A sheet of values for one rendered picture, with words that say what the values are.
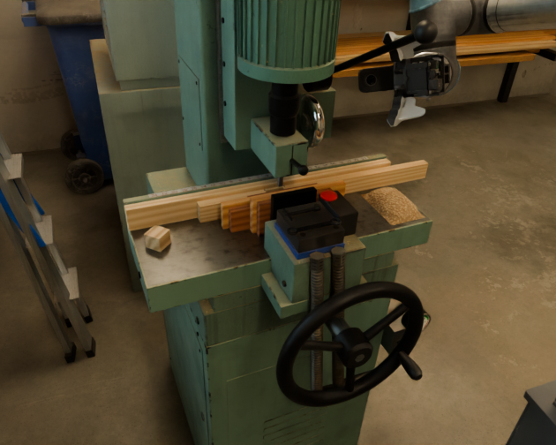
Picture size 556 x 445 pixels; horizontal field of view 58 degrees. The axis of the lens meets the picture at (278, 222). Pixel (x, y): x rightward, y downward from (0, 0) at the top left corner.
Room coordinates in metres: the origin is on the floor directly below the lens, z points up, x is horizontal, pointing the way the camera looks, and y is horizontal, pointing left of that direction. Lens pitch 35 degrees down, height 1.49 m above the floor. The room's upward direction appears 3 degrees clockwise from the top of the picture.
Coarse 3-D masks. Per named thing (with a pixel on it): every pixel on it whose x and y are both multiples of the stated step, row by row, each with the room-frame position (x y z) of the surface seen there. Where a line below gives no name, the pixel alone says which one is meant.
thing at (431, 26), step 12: (420, 24) 0.78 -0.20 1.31; (432, 24) 0.78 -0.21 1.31; (408, 36) 0.81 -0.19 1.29; (420, 36) 0.77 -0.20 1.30; (432, 36) 0.77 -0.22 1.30; (384, 48) 0.87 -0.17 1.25; (396, 48) 0.84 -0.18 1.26; (348, 60) 0.97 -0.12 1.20; (360, 60) 0.93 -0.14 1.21; (312, 84) 1.06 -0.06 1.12; (324, 84) 1.07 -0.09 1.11
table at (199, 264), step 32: (352, 192) 0.97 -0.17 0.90; (192, 224) 0.82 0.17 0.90; (384, 224) 0.85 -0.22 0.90; (416, 224) 0.86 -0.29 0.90; (160, 256) 0.71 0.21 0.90; (192, 256) 0.72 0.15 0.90; (224, 256) 0.72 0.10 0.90; (256, 256) 0.73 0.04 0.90; (160, 288) 0.63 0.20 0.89; (192, 288) 0.66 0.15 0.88; (224, 288) 0.68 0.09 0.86
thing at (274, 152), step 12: (252, 120) 0.96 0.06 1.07; (264, 120) 0.96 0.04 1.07; (252, 132) 0.96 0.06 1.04; (264, 132) 0.91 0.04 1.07; (252, 144) 0.96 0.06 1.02; (264, 144) 0.90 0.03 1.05; (276, 144) 0.86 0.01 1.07; (288, 144) 0.86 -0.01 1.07; (300, 144) 0.87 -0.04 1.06; (264, 156) 0.90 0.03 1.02; (276, 156) 0.85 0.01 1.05; (288, 156) 0.86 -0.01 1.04; (300, 156) 0.87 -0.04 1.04; (276, 168) 0.85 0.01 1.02; (288, 168) 0.86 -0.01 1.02
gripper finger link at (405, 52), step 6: (384, 36) 0.86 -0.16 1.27; (390, 36) 0.86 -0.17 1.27; (396, 36) 0.88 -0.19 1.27; (402, 36) 0.88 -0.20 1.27; (384, 42) 0.87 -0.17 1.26; (414, 42) 0.88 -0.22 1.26; (402, 48) 0.89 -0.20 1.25; (408, 48) 0.89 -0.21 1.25; (390, 54) 0.89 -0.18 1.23; (396, 54) 0.89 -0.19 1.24; (402, 54) 0.91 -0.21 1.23; (408, 54) 0.90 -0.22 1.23; (396, 60) 0.89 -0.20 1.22
